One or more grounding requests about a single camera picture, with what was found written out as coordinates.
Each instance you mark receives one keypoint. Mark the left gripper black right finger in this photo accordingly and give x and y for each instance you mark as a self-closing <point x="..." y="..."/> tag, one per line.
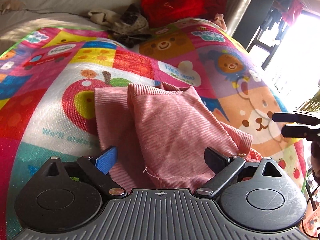
<point x="226" y="170"/>

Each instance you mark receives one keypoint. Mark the red plush cushion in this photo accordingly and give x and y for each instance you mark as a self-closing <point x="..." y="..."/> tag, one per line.
<point x="160" y="13"/>

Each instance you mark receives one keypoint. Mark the grey white sofa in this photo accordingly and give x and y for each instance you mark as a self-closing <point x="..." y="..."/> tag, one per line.
<point x="26" y="16"/>

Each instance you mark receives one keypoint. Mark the hanging dark garments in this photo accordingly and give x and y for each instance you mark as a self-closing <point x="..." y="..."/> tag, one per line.
<point x="275" y="16"/>

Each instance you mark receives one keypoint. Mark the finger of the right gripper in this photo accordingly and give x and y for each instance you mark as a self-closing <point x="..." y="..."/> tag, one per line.
<point x="300" y="117"/>
<point x="308" y="132"/>

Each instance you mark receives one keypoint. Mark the small beige plush toy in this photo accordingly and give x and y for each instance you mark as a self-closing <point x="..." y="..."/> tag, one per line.
<point x="11" y="5"/>

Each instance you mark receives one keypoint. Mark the colourful cartoon play mat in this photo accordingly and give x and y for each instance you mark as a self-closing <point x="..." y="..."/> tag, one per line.
<point x="48" y="79"/>

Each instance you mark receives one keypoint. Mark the black window frame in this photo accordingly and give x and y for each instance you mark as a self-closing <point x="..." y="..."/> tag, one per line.
<point x="263" y="46"/>

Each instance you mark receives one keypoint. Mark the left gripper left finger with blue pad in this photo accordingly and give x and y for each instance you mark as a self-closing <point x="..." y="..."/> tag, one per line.
<point x="97" y="168"/>

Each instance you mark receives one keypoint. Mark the pink ribbed garment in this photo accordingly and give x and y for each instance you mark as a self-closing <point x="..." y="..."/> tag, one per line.
<point x="161" y="134"/>

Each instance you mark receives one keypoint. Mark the small pink cloth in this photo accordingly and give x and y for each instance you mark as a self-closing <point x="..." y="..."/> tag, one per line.
<point x="220" y="22"/>

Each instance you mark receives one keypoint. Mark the beige and grey crumpled clothes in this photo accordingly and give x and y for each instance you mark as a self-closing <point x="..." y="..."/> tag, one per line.
<point x="130" y="28"/>

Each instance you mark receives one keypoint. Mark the hanging red garment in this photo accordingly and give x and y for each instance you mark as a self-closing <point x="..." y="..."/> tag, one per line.
<point x="293" y="12"/>

